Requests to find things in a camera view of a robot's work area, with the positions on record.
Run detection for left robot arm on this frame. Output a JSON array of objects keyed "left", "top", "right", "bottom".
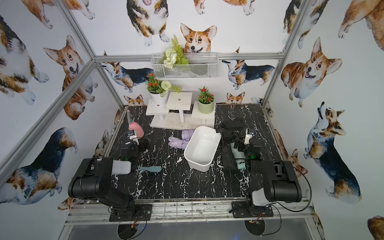
[{"left": 68, "top": 139, "right": 152, "bottom": 222}]

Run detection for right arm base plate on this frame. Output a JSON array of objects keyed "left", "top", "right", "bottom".
[{"left": 229, "top": 201, "right": 274, "bottom": 219}]

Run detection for pink bulb squeeze bottle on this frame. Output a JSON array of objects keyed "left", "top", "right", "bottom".
[{"left": 126, "top": 110, "right": 145, "bottom": 138}]

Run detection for green fern white flowers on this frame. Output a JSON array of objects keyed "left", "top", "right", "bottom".
[{"left": 160, "top": 35, "right": 190, "bottom": 70}]

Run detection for black umbrella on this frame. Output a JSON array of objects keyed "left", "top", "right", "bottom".
[
  {"left": 216, "top": 119, "right": 247, "bottom": 143},
  {"left": 222, "top": 146, "right": 237, "bottom": 172}
]

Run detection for purple umbrella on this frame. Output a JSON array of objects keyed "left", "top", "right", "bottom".
[{"left": 168, "top": 130, "right": 195, "bottom": 150}]

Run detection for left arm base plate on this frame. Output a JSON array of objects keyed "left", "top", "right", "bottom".
[{"left": 109, "top": 204, "right": 153, "bottom": 222}]

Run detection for white plastic storage box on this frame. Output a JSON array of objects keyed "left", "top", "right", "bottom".
[{"left": 184, "top": 126, "right": 221, "bottom": 173}]

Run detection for white wire wall basket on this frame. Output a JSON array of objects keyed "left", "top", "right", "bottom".
[{"left": 151, "top": 53, "right": 219, "bottom": 80}]

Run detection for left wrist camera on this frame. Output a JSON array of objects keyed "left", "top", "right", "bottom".
[{"left": 128, "top": 130, "right": 139, "bottom": 145}]

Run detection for white marble display stand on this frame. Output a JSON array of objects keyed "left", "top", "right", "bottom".
[{"left": 146, "top": 92, "right": 216, "bottom": 130}]

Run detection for teal plastic scraper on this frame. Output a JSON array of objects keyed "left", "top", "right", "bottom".
[{"left": 137, "top": 166, "right": 162, "bottom": 173}]

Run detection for mint green umbrella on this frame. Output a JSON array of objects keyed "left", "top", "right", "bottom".
[{"left": 231, "top": 143, "right": 246, "bottom": 170}]

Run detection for white pot red flowers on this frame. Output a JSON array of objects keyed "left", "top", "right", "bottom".
[{"left": 147, "top": 73, "right": 182, "bottom": 106}]

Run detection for green pot red flowers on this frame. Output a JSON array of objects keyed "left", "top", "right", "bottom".
[{"left": 198, "top": 87, "right": 215, "bottom": 114}]

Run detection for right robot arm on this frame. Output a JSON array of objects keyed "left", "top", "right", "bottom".
[{"left": 229, "top": 137, "right": 302, "bottom": 219}]

